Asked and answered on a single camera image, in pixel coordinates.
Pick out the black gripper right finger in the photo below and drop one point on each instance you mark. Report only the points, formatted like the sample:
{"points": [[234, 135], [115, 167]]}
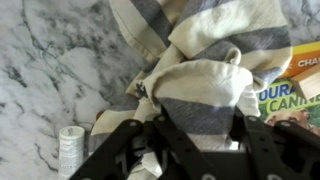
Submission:
{"points": [[256, 143]]}

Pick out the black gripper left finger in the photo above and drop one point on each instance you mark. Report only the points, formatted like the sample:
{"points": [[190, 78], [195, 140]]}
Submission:
{"points": [[181, 146]]}

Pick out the grey cream striped towel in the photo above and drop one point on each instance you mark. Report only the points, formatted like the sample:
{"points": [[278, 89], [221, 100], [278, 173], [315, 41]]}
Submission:
{"points": [[200, 80]]}

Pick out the wooden block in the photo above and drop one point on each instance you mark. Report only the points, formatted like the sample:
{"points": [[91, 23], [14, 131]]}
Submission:
{"points": [[308, 85]]}

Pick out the green yellow dog treat packet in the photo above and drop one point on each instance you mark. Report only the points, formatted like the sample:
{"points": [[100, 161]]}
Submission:
{"points": [[283, 100]]}

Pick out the white printed tube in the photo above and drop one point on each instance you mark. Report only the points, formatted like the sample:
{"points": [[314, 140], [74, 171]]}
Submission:
{"points": [[71, 153]]}

